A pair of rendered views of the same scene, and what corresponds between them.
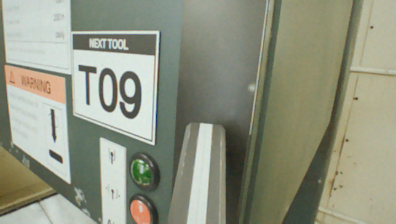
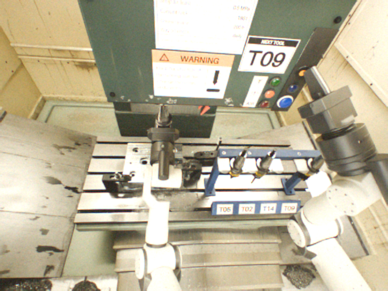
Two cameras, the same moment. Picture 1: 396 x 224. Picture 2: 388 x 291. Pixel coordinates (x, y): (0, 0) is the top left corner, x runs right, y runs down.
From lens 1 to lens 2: 46 cm
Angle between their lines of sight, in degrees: 53
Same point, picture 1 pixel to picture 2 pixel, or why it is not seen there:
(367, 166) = not seen: hidden behind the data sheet
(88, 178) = (238, 92)
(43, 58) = (215, 46)
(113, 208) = (252, 97)
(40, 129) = (200, 81)
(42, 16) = (221, 24)
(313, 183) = not seen: hidden behind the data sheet
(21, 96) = (178, 67)
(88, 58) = (258, 47)
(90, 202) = (235, 100)
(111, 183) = (255, 89)
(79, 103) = (244, 65)
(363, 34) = not seen: outside the picture
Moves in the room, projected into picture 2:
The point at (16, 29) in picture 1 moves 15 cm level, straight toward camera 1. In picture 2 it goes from (179, 28) to (267, 48)
